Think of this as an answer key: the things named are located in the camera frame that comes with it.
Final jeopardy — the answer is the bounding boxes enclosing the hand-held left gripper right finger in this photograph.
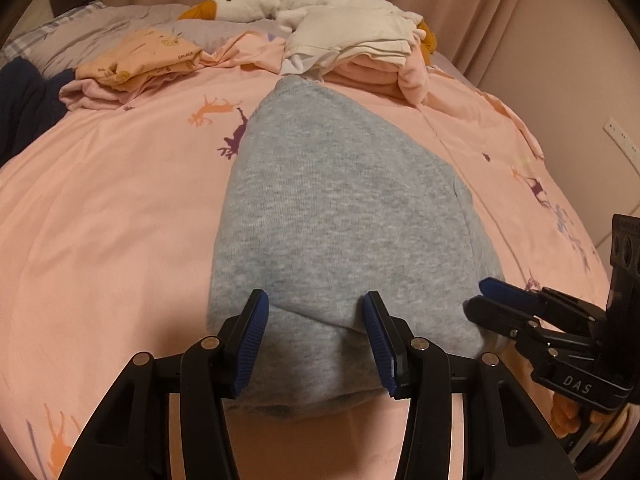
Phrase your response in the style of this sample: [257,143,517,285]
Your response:
[363,291,583,480]

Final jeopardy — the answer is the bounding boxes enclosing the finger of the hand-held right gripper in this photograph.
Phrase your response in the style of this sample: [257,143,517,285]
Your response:
[478,277,557,317]
[464,296,544,344]

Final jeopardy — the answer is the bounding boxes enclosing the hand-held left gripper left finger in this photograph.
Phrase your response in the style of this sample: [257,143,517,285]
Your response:
[57,289,271,480]

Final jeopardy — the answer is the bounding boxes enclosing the grey sweatshirt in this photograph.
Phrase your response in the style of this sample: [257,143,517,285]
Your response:
[207,75,503,421]

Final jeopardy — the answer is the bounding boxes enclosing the pink folded clothes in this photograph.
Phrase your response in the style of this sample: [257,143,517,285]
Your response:
[322,50,432,107]

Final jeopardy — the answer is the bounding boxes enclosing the white folded clothes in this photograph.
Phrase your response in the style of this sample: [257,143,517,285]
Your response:
[279,7,427,84]

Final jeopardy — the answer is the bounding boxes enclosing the orange printed clothes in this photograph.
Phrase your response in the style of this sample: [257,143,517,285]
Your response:
[59,27,207,112]

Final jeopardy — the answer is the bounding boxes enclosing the person's right hand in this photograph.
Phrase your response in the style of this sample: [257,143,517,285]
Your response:
[550,390,627,442]

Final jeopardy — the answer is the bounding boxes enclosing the pink printed bed sheet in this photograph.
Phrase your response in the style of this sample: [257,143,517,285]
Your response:
[0,30,618,480]

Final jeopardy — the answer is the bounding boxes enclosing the dark navy cloth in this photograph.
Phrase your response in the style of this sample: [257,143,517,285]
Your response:
[0,56,77,163]

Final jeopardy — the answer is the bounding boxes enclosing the grey striped pillow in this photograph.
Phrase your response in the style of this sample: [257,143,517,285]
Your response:
[39,2,288,78]

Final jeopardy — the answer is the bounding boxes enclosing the white goose plush toy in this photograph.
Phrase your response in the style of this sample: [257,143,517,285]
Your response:
[177,0,437,67]

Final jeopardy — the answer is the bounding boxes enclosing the plaid grey pillow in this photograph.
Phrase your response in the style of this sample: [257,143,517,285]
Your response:
[0,0,110,57]

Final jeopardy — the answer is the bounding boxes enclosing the white wall socket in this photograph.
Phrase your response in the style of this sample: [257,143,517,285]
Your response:
[602,116,640,158]

